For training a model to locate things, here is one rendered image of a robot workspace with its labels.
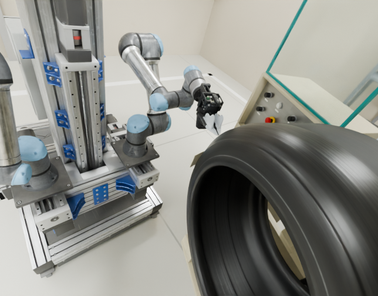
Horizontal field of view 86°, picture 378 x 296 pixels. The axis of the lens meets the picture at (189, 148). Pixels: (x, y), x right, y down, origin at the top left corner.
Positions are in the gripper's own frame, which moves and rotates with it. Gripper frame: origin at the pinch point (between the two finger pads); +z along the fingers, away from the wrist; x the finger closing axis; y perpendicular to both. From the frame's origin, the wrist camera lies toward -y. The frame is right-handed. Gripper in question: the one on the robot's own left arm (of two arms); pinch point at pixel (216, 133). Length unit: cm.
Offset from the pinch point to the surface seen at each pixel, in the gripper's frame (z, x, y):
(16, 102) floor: -177, -127, -144
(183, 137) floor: -114, 57, -137
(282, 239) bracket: 35.8, 26.2, -23.0
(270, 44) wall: -265, 244, -65
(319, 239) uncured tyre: 40.5, -12.3, 26.0
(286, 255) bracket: 41, 26, -24
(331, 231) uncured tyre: 40, -12, 28
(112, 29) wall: -341, -16, -119
